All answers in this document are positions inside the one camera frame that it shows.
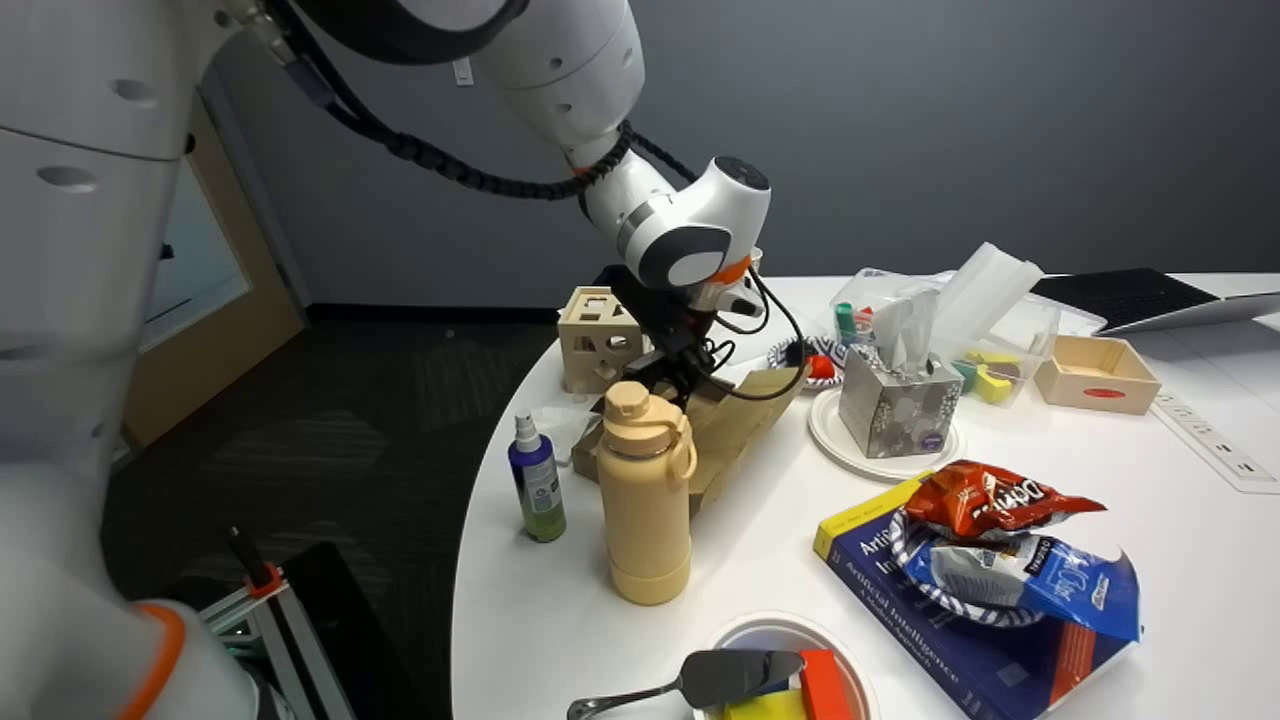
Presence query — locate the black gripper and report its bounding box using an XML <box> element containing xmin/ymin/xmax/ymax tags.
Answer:
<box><xmin>604</xmin><ymin>259</ymin><xmax>737</xmax><ymax>399</ymax></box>

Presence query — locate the brown cardboard box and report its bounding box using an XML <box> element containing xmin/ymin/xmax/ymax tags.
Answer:
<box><xmin>573</xmin><ymin>365</ymin><xmax>806</xmax><ymax>521</ymax></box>

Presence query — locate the wooden shape sorter box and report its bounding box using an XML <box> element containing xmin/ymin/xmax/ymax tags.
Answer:
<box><xmin>558</xmin><ymin>281</ymin><xmax>659</xmax><ymax>398</ymax></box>

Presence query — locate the grey marbled tissue box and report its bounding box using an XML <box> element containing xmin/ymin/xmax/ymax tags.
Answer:
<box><xmin>836</xmin><ymin>289</ymin><xmax>970</xmax><ymax>466</ymax></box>

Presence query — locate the tan water bottle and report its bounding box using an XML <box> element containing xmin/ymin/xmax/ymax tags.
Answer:
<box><xmin>593</xmin><ymin>379</ymin><xmax>701</xmax><ymax>614</ymax></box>

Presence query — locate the round white plate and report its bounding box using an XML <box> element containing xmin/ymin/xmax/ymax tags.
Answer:
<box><xmin>807</xmin><ymin>384</ymin><xmax>963</xmax><ymax>486</ymax></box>

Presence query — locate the blue spray bottle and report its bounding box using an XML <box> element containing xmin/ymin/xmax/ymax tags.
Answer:
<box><xmin>503</xmin><ymin>409</ymin><xmax>573</xmax><ymax>547</ymax></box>

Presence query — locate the white bowl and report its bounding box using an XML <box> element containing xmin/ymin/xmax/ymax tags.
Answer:
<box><xmin>713</xmin><ymin>614</ymin><xmax>875</xmax><ymax>720</ymax></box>

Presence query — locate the yellow green tape roll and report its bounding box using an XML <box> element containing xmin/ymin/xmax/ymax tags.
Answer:
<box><xmin>970</xmin><ymin>348</ymin><xmax>1026</xmax><ymax>409</ymax></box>

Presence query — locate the clear plastic container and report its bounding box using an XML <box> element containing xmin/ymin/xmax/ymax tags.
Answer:
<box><xmin>833</xmin><ymin>235</ymin><xmax>1065</xmax><ymax>406</ymax></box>

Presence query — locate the grey metal spatula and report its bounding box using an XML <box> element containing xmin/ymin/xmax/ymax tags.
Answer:
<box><xmin>565</xmin><ymin>643</ymin><xmax>807</xmax><ymax>720</ymax></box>

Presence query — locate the orange red food piece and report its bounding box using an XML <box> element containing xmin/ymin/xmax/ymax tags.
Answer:
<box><xmin>795</xmin><ymin>643</ymin><xmax>863</xmax><ymax>720</ymax></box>

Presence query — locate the light wooden door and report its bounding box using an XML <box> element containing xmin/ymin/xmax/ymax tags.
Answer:
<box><xmin>126</xmin><ymin>106</ymin><xmax>308</xmax><ymax>451</ymax></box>

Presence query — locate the red and black clamp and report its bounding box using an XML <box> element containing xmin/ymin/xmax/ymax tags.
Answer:
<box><xmin>223</xmin><ymin>521</ymin><xmax>292</xmax><ymax>608</ymax></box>

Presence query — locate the white ruler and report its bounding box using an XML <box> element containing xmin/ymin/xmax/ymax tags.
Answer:
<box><xmin>1152</xmin><ymin>387</ymin><xmax>1280</xmax><ymax>498</ymax></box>

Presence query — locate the black corrugated cable conduit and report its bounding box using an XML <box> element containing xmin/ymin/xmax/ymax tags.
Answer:
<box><xmin>266</xmin><ymin>0</ymin><xmax>632</xmax><ymax>203</ymax></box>

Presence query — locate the aluminium frame rail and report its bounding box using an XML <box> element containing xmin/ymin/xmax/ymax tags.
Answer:
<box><xmin>197</xmin><ymin>555</ymin><xmax>358</xmax><ymax>720</ymax></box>

